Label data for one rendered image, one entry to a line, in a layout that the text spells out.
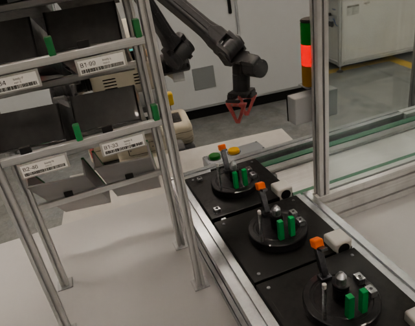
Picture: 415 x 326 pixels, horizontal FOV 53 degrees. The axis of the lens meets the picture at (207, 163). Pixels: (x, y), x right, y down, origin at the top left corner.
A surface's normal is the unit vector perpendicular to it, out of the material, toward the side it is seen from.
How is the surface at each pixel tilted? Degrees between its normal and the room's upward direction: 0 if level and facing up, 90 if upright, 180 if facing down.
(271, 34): 90
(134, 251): 0
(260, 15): 90
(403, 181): 90
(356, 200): 90
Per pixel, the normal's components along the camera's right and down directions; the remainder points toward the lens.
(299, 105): 0.33, 0.40
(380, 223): -0.14, -0.87
